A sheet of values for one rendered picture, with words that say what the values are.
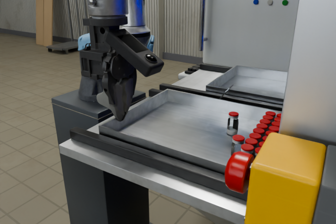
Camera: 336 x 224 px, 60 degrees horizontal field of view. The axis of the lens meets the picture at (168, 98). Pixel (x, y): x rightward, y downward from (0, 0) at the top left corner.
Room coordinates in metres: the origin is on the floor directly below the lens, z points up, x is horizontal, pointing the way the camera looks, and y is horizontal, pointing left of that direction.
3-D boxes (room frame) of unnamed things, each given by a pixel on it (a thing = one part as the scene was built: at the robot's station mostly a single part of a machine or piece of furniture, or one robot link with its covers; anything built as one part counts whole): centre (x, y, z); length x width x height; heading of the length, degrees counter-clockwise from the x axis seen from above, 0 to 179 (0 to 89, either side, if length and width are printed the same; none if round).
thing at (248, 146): (0.48, -0.17, 0.90); 0.18 x 0.02 x 0.05; 149
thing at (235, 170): (0.25, -0.08, 0.99); 0.04 x 0.04 x 0.04; 59
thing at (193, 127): (0.54, -0.08, 0.90); 0.34 x 0.26 x 0.04; 59
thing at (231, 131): (0.55, -0.13, 0.90); 0.02 x 0.02 x 0.04
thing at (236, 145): (0.44, -0.12, 0.90); 0.02 x 0.02 x 0.05
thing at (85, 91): (1.03, 0.26, 0.84); 0.15 x 0.15 x 0.10
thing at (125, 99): (0.58, 0.11, 0.95); 0.06 x 0.03 x 0.09; 59
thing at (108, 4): (0.57, 0.11, 1.14); 0.08 x 0.08 x 0.05
